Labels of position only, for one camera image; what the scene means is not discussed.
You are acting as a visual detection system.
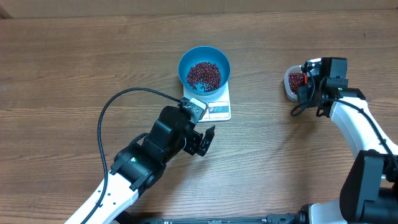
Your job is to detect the red beans in bowl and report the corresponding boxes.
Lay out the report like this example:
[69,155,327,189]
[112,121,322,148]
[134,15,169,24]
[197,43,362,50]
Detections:
[187,62,221,92]

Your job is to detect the clear plastic container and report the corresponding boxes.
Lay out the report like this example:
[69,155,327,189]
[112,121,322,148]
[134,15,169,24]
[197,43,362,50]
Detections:
[284,65,308,101]

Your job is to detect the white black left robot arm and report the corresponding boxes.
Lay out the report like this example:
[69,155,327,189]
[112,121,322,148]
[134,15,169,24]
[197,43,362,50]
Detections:
[67,102,215,223]

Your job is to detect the white digital kitchen scale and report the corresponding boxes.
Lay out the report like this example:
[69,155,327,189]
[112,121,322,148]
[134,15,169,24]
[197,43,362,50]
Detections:
[183,82,231,123]

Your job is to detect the red scoop with blue handle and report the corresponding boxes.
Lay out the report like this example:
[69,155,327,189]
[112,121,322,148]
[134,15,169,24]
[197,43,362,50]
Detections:
[303,73,308,85]

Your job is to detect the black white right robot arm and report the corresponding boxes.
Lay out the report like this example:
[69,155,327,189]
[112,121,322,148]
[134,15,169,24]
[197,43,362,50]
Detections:
[290,57,397,223]

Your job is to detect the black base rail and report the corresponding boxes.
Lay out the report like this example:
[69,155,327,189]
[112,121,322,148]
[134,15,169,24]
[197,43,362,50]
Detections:
[112,211,310,224]

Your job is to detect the blue bowl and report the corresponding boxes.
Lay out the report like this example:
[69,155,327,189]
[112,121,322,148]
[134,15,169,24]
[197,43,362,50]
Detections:
[177,46,231,96]

